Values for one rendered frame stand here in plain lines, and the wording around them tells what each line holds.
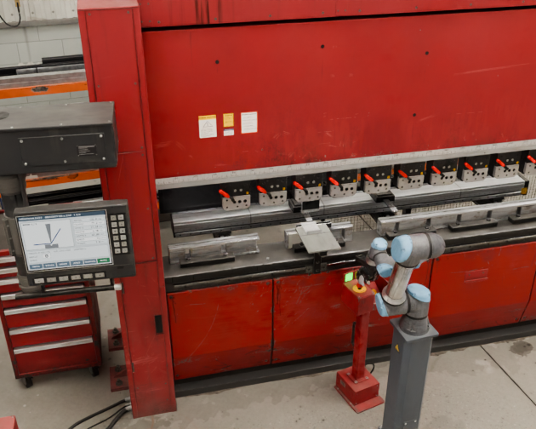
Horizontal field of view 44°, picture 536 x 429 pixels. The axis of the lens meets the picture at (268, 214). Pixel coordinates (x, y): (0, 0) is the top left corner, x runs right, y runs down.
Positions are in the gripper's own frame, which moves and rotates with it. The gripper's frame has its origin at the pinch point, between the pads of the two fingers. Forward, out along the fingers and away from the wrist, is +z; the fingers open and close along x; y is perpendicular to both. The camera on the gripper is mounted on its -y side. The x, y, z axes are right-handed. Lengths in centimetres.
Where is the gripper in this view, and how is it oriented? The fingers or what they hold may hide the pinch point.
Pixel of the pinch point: (360, 281)
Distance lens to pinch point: 361.4
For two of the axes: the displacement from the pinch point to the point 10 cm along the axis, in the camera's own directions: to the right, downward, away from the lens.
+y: 4.4, 7.0, -5.5
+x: 8.8, -2.3, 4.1
